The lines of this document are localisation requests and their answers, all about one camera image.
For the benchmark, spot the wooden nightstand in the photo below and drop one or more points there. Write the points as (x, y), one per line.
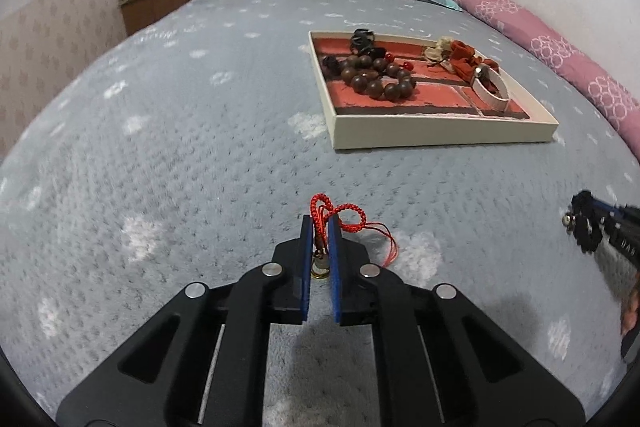
(138, 14)

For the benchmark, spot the person right hand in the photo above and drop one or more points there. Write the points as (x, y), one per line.
(629, 317)

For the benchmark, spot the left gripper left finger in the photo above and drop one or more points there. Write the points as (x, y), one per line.
(201, 359)

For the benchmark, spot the black bead scrunchie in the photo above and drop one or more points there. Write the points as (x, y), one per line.
(584, 221)

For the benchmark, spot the beige jewelry tray red lining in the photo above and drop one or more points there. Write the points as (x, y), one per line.
(366, 108)

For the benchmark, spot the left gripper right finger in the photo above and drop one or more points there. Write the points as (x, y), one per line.
(439, 359)

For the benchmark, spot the pink rolled quilt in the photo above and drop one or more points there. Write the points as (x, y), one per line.
(612, 100)

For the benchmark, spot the orange fabric scrunchie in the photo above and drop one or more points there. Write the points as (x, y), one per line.
(464, 60)

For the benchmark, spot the black claw hair clip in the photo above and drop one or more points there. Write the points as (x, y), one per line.
(362, 42)

